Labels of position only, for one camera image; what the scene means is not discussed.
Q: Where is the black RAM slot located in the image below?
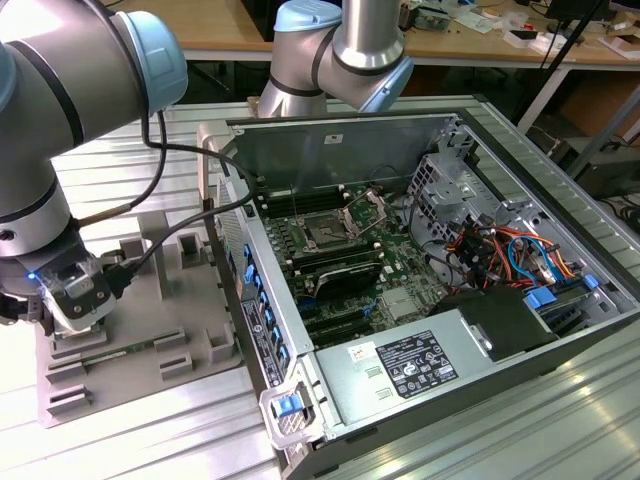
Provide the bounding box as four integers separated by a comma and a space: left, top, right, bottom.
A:
261, 195, 347, 213
258, 183, 345, 200
292, 247, 380, 267
287, 238, 375, 255

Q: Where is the CPU socket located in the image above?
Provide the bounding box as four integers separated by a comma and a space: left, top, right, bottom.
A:
299, 212, 365, 252

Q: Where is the black expansion slot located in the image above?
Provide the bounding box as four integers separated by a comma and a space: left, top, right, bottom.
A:
301, 308, 370, 332
306, 323, 375, 347

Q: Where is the grey parts rack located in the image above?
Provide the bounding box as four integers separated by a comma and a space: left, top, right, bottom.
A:
38, 209, 247, 429

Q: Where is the green RAM stick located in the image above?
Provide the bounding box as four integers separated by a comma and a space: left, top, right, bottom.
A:
82, 337, 164, 362

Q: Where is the black graphics card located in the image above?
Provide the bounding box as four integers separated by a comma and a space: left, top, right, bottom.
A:
310, 258, 382, 302

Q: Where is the metal socket cover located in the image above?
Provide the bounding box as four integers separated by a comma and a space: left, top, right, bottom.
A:
338, 188, 390, 237

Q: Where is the silver power supply unit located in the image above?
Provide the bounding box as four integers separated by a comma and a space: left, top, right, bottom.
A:
313, 308, 494, 426

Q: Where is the silver chipset heatsink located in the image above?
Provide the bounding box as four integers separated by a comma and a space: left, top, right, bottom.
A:
382, 288, 419, 321

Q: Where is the green motherboard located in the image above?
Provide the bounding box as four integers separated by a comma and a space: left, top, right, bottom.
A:
252, 179, 464, 351

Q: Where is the open PC case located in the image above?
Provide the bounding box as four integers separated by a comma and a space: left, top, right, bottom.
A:
196, 107, 640, 480

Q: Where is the silver metal drive cage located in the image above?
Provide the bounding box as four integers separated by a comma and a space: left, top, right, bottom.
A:
405, 152, 504, 244

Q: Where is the black plastic shroud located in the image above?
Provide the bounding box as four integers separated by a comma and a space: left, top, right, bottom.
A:
430, 287, 560, 363

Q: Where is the green circuit board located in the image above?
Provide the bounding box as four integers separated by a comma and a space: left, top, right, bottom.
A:
409, 4, 451, 31

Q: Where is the wooden desk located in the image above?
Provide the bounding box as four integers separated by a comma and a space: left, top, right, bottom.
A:
169, 0, 640, 69

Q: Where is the large blue drive latch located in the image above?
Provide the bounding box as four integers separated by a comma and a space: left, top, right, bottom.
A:
524, 287, 559, 312

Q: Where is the white paper sheet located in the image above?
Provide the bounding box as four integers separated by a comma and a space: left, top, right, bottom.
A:
457, 9, 501, 35

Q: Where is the small white cardboard box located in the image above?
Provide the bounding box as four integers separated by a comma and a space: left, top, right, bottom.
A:
504, 28, 551, 51

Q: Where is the black floor computer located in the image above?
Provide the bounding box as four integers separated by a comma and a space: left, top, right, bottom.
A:
572, 149, 640, 201

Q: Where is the black monitor base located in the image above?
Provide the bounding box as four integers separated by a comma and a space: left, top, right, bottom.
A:
544, 0, 601, 21

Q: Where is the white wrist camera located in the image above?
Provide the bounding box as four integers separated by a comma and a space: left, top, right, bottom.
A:
42, 259, 114, 334

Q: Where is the thick black cable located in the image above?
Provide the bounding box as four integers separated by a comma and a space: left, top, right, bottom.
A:
99, 107, 264, 301

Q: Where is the thin black cable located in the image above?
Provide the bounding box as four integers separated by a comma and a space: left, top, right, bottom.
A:
72, 107, 171, 226

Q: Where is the blue wire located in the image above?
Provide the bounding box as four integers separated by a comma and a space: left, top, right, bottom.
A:
507, 233, 557, 287

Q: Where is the orange wire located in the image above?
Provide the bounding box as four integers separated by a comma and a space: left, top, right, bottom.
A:
544, 247, 587, 280

